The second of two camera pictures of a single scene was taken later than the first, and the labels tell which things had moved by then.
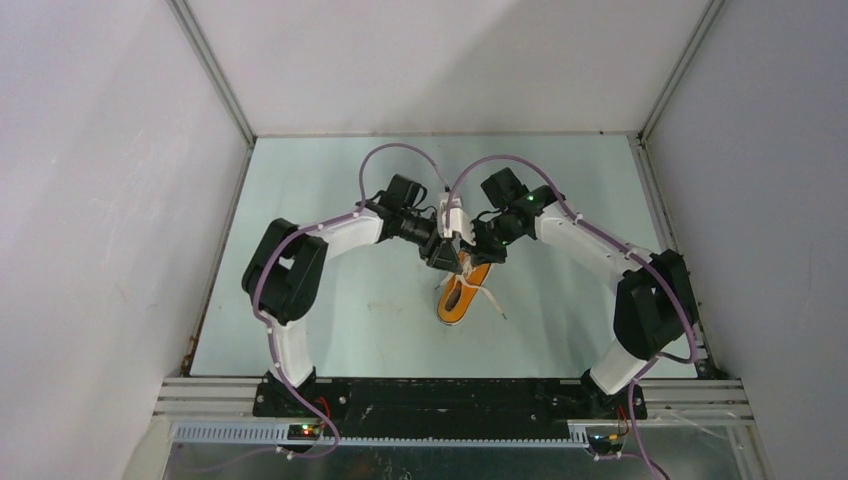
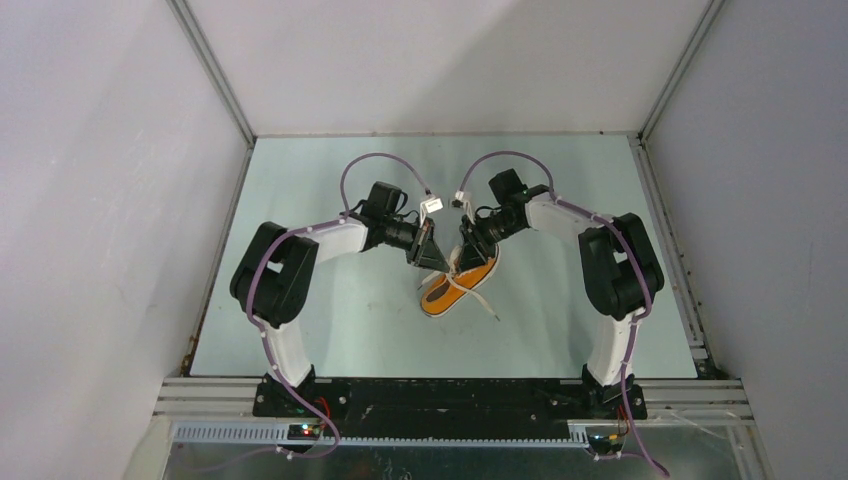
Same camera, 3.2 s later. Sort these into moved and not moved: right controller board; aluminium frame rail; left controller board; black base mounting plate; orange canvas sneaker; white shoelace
Moved: white shoelace; orange canvas sneaker
Not moved: right controller board; left controller board; aluminium frame rail; black base mounting plate
